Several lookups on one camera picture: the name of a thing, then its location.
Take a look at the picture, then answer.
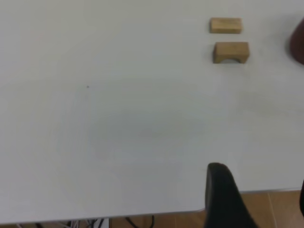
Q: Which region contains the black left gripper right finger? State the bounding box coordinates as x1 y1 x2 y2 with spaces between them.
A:
298 178 304 217

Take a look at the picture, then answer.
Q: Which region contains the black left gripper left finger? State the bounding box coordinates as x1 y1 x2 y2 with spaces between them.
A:
204 162 261 228

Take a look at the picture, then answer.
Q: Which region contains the red ceramic mug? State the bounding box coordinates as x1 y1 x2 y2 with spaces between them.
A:
289 17 304 65

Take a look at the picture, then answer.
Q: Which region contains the arched wooden block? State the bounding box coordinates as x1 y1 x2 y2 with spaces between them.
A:
212 41 251 65

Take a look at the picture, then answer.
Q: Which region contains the flat wooden block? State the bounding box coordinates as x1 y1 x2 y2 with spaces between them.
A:
209 17 243 35

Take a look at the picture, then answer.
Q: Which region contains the black floor cable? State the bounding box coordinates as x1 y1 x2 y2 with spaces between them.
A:
123 214 155 228

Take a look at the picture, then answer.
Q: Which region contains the white floor cable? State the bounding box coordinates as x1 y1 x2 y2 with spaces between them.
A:
64 219 83 228

